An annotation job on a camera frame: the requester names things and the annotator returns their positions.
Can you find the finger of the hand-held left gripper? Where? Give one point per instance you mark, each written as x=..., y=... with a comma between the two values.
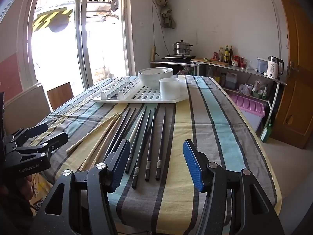
x=53, y=139
x=34, y=128

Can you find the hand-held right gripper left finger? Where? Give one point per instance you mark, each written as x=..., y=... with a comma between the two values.
x=121, y=162

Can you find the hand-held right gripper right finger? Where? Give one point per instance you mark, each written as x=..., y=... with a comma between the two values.
x=193, y=166

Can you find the white and black chopstick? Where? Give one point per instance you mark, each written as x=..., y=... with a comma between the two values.
x=136, y=126

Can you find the white chopstick holder cup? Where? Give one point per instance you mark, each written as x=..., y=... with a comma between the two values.
x=170, y=90

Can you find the beige chair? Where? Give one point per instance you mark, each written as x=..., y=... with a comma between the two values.
x=27, y=107

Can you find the striped tablecloth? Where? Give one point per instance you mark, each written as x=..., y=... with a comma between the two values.
x=207, y=127

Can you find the brown wooden chair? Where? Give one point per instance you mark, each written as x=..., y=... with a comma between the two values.
x=60, y=95

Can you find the white plastic dish rack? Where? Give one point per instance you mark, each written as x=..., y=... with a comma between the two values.
x=146, y=95

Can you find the green glass bottle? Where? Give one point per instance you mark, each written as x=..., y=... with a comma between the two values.
x=265, y=132

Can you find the storage box with pink lid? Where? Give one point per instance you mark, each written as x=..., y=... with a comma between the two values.
x=247, y=105

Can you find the white bowl with dark rim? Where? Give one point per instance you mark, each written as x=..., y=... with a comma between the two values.
x=149, y=80

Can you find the white plastic bag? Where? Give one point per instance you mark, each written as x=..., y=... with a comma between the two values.
x=245, y=89

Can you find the grey oil jug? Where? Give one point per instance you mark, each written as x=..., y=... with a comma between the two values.
x=231, y=80

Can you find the plain white bowl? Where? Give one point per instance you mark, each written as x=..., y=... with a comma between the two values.
x=170, y=71

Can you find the small metal shelf rack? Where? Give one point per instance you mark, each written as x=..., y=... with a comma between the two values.
x=171, y=64

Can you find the wooden cutting board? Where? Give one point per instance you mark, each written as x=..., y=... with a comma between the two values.
x=203, y=60

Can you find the black induction cooker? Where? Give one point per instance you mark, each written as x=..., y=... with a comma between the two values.
x=179, y=57

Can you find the sliding glass door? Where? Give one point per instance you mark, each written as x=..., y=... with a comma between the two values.
x=82, y=29

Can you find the white patterned jar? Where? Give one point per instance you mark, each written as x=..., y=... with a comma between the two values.
x=235, y=62

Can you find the yellow and black striped sign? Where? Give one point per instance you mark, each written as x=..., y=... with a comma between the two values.
x=52, y=17

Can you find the long metal shelf rack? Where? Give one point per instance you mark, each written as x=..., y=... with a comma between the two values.
x=259, y=74

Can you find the beige power strip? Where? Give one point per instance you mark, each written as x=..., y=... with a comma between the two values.
x=153, y=52

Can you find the drinking glass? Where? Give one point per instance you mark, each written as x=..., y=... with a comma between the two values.
x=248, y=64

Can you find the yellow label sauce bottle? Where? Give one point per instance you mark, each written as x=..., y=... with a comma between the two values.
x=226, y=53

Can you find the dark slim oil bottle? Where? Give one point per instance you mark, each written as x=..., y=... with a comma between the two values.
x=231, y=53

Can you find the steel steamer pot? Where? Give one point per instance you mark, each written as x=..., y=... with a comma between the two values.
x=182, y=47

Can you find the blue water filter pitcher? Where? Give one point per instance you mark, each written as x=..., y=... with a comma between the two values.
x=261, y=66

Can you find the white electric kettle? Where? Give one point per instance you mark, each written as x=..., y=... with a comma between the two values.
x=273, y=68

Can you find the wooden door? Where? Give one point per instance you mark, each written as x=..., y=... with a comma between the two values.
x=298, y=78

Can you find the outdoor fan unit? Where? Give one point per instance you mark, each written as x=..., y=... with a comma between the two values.
x=114, y=3

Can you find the hanging grey cloth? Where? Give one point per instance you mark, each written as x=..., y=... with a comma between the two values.
x=168, y=18

